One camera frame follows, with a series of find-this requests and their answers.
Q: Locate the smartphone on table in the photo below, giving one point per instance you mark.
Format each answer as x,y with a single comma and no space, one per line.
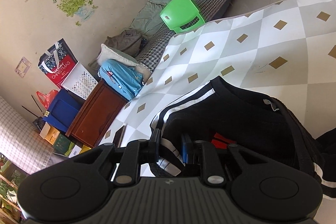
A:
117,140

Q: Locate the blue cartoon garment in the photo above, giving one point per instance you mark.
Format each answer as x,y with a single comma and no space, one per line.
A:
123,79

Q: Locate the white perforated basket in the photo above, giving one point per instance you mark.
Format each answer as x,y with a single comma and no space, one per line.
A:
80,81

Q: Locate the white pillow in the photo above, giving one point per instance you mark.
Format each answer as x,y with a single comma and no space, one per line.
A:
123,58

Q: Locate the grey green blanket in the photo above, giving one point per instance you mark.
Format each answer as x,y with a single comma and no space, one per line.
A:
148,21

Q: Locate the checkered diamond tablecloth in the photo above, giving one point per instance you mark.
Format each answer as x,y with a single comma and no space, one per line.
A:
286,50

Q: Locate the green plastic chair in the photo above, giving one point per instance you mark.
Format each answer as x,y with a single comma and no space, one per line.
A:
182,16

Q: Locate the orange plastic bag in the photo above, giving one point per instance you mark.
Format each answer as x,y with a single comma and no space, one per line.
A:
46,99

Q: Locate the black jacket with white stripes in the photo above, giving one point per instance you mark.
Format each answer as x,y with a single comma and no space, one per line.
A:
222,114

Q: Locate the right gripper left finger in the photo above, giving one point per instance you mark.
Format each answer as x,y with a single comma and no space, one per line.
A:
131,157

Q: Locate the blue storage box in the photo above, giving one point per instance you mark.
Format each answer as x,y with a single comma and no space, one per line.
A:
62,111

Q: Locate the red christmas gift bag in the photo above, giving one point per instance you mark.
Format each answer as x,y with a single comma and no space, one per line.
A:
57,62

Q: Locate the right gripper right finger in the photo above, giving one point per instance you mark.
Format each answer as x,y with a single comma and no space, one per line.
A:
201,158

